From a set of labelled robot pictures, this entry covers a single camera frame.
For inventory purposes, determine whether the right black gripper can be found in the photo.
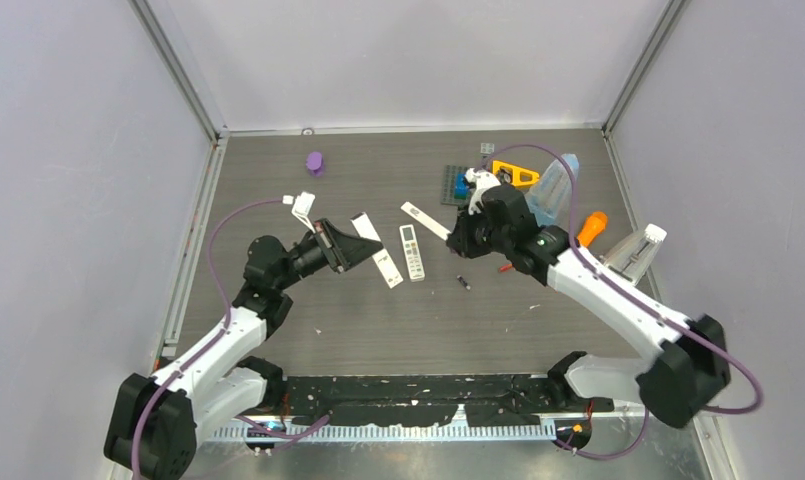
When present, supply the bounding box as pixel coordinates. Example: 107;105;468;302
447;202;511;260

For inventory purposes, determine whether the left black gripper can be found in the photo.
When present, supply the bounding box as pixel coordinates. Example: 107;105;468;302
275;218;381;291

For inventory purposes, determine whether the slim white remote control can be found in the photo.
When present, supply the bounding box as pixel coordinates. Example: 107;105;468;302
350;211;405;290

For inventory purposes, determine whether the white battery cover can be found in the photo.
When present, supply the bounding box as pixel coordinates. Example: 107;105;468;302
400;202;450;241

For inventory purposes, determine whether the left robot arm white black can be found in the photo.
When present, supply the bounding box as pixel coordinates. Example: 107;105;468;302
103;218;383;479

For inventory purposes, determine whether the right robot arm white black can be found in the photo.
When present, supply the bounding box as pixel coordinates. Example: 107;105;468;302
446;185;731;428

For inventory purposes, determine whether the white air conditioner remote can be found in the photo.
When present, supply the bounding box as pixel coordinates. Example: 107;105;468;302
399;224;426;282

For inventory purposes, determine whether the blue lego brick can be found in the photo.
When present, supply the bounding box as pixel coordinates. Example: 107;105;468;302
452;174;470;201

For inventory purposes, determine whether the black battery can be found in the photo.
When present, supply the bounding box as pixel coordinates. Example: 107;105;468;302
456;275;471;291

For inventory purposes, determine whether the grey lego baseplate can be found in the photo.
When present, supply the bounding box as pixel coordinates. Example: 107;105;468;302
440;165;469;206

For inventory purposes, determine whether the yellow triangle toy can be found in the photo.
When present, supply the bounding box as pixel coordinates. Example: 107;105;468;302
490;160;541;193

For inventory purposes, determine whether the grey lego piece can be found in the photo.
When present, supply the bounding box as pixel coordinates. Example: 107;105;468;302
480;143;496;168

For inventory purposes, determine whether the purple plastic toy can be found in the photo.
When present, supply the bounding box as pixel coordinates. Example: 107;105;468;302
305;151;325;177

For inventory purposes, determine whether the orange toy microphone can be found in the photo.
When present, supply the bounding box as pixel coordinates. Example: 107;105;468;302
577;211;608;248

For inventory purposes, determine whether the white metronome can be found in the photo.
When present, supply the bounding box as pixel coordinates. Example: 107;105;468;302
602;223;667;285

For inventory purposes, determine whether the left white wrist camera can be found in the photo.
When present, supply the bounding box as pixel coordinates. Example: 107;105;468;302
282;191;316;232

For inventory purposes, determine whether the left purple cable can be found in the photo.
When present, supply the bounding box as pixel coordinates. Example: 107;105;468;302
130;197;297;480

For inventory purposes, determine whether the purple cable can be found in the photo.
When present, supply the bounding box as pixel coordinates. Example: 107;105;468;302
130;197;297;480
481;143;764;417

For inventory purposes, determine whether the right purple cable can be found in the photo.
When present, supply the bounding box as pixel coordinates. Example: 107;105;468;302
481;143;764;417

